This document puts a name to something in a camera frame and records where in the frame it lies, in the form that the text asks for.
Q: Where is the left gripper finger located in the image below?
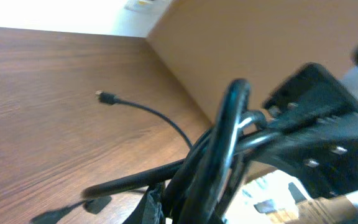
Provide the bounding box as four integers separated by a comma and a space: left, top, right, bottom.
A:
131, 183, 165, 224

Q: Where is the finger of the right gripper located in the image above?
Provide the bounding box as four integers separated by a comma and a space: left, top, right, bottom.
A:
244, 112, 358, 198
262, 63, 358, 124

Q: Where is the thick black USB cable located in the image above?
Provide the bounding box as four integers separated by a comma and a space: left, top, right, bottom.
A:
81, 78, 282, 224

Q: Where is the thin black USB cable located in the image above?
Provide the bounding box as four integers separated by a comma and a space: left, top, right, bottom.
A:
29, 90, 194, 224

